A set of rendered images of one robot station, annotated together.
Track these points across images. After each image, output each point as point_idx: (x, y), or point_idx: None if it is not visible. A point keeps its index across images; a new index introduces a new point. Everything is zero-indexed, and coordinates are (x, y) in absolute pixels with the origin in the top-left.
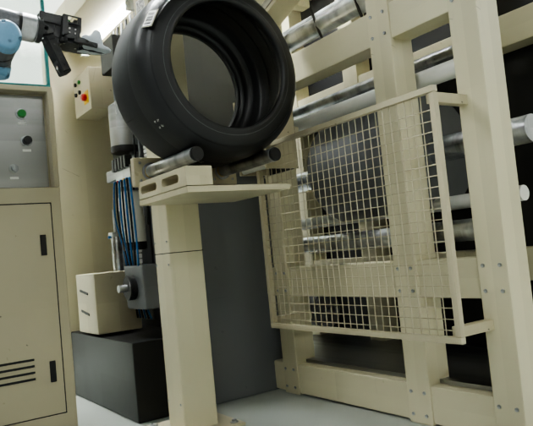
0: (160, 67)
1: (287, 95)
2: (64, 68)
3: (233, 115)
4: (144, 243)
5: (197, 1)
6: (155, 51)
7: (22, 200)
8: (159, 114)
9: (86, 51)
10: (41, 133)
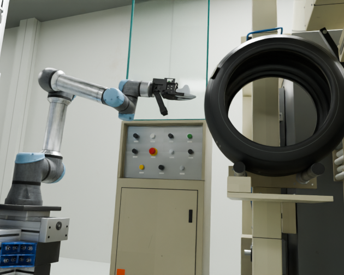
0: (215, 104)
1: (336, 117)
2: (162, 111)
3: (313, 133)
4: None
5: (251, 52)
6: (213, 94)
7: (182, 187)
8: (216, 137)
9: (182, 99)
10: (200, 147)
